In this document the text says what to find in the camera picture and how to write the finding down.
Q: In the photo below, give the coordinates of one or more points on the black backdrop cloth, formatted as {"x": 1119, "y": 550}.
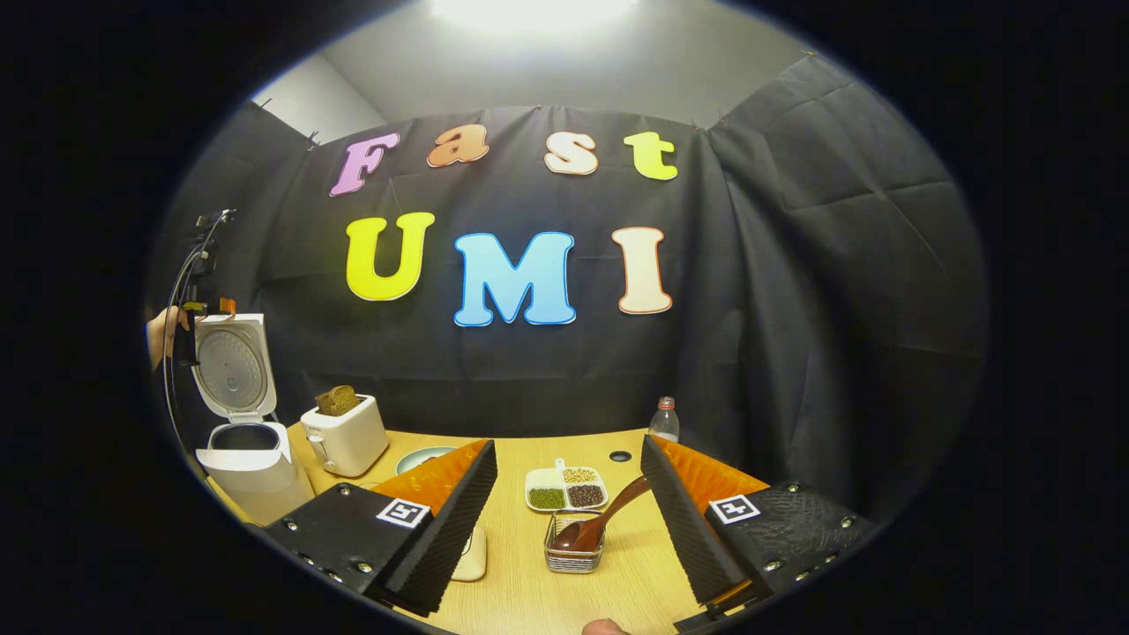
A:
{"x": 794, "y": 309}

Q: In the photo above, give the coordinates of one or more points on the clear plastic water bottle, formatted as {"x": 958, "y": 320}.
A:
{"x": 664, "y": 425}

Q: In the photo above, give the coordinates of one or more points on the brown wooden spoon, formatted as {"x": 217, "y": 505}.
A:
{"x": 609, "y": 511}

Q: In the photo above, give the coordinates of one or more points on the white rice cooker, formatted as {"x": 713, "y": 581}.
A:
{"x": 256, "y": 485}

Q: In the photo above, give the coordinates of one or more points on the white divided bean dish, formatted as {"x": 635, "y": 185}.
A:
{"x": 564, "y": 494}

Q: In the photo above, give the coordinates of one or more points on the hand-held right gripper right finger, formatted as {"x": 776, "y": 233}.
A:
{"x": 692, "y": 538}

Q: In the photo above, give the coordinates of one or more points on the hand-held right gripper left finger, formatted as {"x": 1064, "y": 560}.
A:
{"x": 445, "y": 529}

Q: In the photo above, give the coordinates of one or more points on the white toaster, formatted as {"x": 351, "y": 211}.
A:
{"x": 348, "y": 445}

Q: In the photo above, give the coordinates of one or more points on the pale green plate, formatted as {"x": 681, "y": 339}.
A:
{"x": 414, "y": 459}

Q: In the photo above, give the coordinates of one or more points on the clear glass container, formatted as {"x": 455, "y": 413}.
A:
{"x": 472, "y": 556}

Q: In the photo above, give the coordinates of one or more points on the brown bread slice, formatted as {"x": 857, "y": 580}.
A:
{"x": 326, "y": 403}
{"x": 347, "y": 397}

